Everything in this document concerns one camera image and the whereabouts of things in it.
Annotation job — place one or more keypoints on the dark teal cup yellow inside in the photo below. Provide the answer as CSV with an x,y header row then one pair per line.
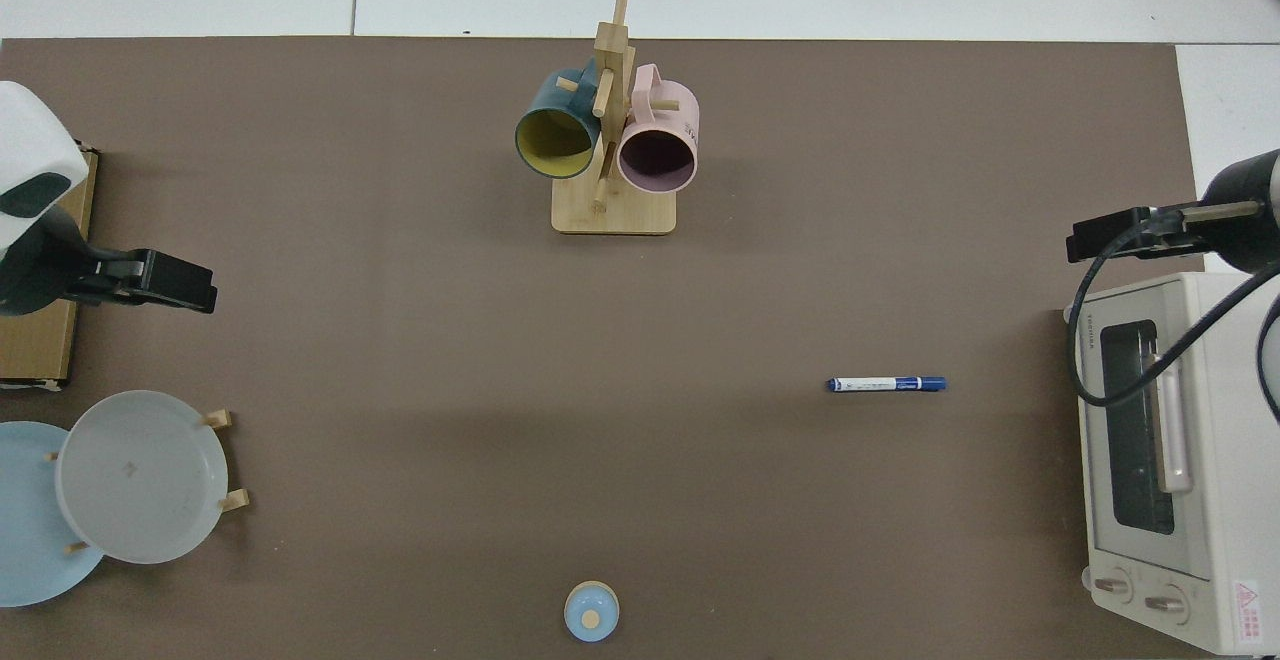
x,y
545,98

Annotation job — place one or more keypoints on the wooden cup stand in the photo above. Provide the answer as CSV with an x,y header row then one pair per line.
x,y
612,215

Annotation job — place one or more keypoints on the pink cup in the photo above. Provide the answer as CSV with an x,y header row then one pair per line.
x,y
675,105

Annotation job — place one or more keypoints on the brown table cloth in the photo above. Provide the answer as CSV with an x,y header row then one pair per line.
x,y
400,340

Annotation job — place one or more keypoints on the small blue round thing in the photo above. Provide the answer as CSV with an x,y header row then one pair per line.
x,y
580,605

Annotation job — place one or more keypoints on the light blue plate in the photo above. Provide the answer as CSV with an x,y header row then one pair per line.
x,y
25,540

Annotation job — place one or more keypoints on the pale toaster oven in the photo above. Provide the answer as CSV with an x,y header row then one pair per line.
x,y
1230,500

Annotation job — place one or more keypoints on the wooden plate rack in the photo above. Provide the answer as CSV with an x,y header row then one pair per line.
x,y
218,419

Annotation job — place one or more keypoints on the grey plate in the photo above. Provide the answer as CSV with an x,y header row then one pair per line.
x,y
140,480

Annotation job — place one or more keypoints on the blue and white marker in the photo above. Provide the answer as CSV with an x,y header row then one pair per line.
x,y
880,383

